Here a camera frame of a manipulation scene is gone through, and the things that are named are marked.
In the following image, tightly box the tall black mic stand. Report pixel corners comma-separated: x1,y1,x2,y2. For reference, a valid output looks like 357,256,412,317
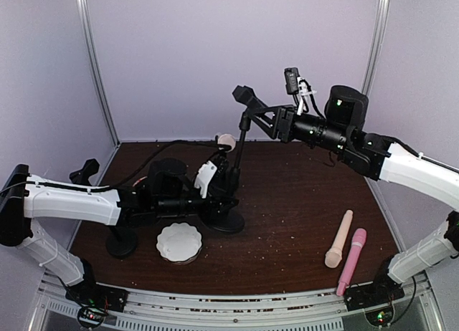
70,158,139,259
227,85,266,193

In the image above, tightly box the short black mic stand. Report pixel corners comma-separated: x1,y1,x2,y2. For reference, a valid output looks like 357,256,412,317
204,133,246,234

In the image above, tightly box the beige microphone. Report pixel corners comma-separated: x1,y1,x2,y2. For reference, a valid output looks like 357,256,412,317
324,209,354,269
216,134,237,152

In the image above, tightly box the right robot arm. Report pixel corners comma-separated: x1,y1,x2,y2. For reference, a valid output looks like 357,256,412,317
232,85,458,293

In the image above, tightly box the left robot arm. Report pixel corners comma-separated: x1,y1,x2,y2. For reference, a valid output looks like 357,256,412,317
1,158,245,305

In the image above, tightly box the white scalloped dish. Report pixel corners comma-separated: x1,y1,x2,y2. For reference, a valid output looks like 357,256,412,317
156,223,203,265

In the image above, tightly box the red patterned bowl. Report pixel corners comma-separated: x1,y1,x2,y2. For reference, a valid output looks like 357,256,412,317
132,176,147,187

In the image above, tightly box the pink microphone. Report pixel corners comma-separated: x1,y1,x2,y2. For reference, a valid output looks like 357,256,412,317
336,228,367,297

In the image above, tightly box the left circuit board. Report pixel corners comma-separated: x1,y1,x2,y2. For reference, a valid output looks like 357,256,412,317
76,304,108,329

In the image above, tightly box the circuit board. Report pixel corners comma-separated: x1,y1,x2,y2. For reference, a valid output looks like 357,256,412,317
76,304,108,329
364,306,394,328

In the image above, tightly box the right circuit board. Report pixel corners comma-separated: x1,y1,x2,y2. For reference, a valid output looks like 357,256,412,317
364,306,394,328

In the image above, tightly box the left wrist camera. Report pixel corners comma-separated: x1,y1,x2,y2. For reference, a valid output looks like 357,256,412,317
194,160,217,199

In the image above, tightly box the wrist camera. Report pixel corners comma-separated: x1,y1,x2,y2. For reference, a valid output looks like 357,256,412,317
283,67,319,115
194,160,217,199

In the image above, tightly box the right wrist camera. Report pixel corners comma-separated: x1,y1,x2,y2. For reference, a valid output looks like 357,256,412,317
283,67,319,115

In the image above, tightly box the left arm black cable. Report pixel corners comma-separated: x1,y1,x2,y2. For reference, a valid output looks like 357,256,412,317
89,140,223,192

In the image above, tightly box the right aluminium frame post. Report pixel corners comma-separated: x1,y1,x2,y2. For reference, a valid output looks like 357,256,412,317
361,0,391,96

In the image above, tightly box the aluminium frame post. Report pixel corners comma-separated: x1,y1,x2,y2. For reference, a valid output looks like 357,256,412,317
76,0,120,147
361,0,391,96

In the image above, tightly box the left aluminium frame post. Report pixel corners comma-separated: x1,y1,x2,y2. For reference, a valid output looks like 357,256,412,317
76,0,120,147

